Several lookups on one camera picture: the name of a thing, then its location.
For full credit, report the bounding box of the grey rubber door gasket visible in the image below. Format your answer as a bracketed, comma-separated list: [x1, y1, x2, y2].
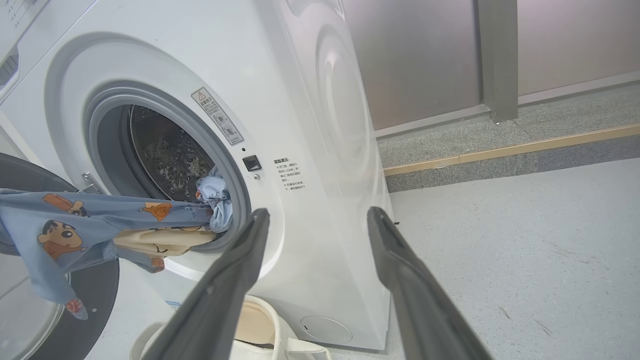
[82, 85, 251, 253]

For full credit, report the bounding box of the white front-load washing machine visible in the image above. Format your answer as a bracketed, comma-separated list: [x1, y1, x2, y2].
[0, 0, 396, 351]

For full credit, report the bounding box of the blue cartoon print garment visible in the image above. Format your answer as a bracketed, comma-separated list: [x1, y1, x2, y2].
[0, 167, 233, 321]

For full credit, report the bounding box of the grey warning sticker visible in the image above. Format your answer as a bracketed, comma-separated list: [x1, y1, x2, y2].
[191, 87, 245, 146]

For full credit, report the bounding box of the wooden floor trim strip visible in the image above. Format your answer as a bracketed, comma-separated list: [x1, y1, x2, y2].
[382, 123, 640, 177]

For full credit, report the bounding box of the perforated steel washer drum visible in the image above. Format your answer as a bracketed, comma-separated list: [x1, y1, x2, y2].
[129, 105, 216, 203]

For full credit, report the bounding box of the cream fabric laundry basket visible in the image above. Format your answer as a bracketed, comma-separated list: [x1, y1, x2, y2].
[130, 295, 333, 360]

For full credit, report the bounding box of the black round glass washer door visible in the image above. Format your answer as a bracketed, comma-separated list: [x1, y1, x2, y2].
[0, 152, 121, 360]

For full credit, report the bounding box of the round filter cover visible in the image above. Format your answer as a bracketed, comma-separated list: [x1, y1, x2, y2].
[300, 315, 353, 346]

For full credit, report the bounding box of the grey metal pillar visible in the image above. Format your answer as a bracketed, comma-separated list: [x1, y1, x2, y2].
[475, 0, 519, 124]

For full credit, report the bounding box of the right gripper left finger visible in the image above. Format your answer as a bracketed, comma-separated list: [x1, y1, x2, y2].
[142, 208, 271, 360]

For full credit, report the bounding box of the metal door hinge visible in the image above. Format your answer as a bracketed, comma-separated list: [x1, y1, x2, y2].
[80, 171, 106, 195]

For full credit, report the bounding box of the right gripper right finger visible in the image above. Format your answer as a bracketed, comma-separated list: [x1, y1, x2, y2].
[367, 206, 494, 360]

